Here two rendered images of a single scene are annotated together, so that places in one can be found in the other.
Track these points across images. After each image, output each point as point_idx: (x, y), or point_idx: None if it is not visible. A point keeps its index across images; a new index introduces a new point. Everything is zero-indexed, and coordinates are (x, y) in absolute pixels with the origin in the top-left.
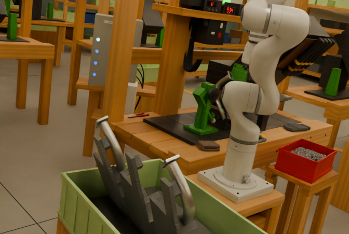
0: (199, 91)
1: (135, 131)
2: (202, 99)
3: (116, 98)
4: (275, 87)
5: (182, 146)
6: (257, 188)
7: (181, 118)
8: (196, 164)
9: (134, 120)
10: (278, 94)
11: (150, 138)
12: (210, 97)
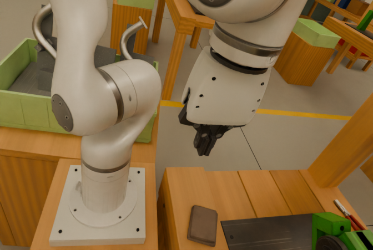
0: (327, 216)
1: (278, 179)
2: (314, 232)
3: (328, 151)
4: (56, 58)
5: (227, 207)
6: (64, 203)
7: None
8: (166, 183)
9: (329, 205)
10: (55, 83)
11: (253, 182)
12: (317, 243)
